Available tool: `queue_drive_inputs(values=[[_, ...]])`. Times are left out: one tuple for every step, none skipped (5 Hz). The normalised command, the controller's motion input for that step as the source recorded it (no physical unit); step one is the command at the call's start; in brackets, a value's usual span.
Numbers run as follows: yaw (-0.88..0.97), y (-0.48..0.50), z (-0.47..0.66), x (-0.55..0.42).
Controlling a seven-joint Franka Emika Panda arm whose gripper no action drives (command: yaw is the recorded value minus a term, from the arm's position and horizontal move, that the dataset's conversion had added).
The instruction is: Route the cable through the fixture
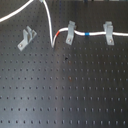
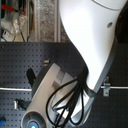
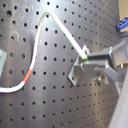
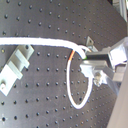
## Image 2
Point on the black bracket lower left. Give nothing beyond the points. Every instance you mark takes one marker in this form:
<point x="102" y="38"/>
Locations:
<point x="21" y="104"/>

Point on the black cable clip left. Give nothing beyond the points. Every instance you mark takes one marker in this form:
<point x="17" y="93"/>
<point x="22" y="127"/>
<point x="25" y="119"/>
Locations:
<point x="31" y="76"/>

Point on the metal cable clip right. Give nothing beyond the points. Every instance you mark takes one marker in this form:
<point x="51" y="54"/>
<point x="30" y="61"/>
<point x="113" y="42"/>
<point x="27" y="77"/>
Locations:
<point x="106" y="87"/>

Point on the grey robot arm lower link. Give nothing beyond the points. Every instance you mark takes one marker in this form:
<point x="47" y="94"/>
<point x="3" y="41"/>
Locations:
<point x="58" y="99"/>

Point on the blue clip fixture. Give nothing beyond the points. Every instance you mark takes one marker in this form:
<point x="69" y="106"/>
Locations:
<point x="2" y="121"/>

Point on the clutter on background shelf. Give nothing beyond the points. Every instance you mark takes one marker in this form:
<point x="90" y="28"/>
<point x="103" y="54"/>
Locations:
<point x="16" y="20"/>

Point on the black perforated board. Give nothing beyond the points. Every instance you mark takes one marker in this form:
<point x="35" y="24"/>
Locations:
<point x="16" y="58"/>

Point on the white robot arm upper link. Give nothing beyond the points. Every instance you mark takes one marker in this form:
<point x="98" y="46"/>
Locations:
<point x="90" y="25"/>

